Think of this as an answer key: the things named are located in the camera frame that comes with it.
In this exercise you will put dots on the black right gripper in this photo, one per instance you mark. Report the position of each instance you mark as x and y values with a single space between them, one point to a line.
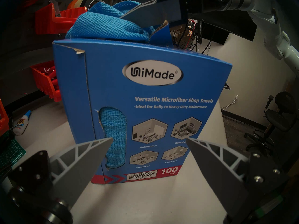
198 1

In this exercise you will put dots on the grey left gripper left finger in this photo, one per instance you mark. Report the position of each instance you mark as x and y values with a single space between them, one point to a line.
77 169

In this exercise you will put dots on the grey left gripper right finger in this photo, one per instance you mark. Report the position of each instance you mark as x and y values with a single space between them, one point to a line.
222 169

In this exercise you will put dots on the blue microfiber shop towel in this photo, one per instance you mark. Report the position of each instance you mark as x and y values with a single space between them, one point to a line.
105 22

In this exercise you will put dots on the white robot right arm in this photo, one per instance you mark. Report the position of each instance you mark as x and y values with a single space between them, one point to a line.
275 39

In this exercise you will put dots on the green cutting mat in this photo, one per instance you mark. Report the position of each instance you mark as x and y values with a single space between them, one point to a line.
10 153

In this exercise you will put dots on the black orange tape roll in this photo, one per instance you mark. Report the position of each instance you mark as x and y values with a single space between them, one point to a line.
81 0

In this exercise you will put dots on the white glue bottle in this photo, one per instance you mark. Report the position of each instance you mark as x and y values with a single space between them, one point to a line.
21 124

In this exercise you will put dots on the black computer monitor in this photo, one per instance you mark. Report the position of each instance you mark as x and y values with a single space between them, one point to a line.
224 27

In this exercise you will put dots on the black office chair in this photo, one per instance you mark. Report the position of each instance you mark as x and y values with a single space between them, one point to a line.
278 118

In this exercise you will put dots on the black laptop stand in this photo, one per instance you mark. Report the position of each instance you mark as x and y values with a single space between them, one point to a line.
226 86

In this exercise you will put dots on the blue cleaning cloth box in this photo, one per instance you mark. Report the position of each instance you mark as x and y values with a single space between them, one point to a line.
151 123

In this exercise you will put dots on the red storage bin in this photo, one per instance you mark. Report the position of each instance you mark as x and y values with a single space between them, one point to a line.
46 22
3 118
45 82

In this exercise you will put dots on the clear plastic bag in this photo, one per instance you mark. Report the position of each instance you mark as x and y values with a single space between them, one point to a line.
55 8

